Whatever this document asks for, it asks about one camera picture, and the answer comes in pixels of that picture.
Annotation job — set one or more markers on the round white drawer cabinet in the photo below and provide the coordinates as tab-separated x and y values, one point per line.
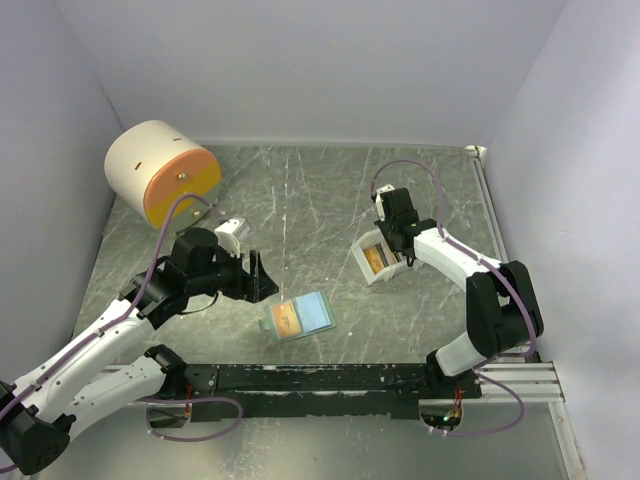
151	164

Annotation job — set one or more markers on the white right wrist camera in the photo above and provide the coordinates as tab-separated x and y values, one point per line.
379	200

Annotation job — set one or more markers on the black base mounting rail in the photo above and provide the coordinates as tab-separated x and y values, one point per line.
395	390

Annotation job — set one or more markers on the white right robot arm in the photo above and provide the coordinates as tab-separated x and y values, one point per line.
502	311

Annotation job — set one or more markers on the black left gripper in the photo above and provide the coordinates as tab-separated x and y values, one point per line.
254	286

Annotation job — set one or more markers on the orange credit card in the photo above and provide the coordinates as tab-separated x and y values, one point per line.
285	320

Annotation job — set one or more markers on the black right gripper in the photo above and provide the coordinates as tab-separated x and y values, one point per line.
382	225

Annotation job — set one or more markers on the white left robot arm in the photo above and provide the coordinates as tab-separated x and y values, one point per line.
43	410

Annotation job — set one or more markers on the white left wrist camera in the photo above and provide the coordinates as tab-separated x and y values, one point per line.
232	232

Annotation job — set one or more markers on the white plastic card tray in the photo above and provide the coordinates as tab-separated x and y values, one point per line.
372	237

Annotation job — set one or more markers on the green card holder wallet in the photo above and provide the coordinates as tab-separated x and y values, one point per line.
313	310

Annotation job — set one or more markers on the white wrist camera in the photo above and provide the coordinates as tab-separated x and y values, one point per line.
232	232
379	200

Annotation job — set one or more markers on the stack of cards in tray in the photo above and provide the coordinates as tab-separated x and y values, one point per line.
379	257

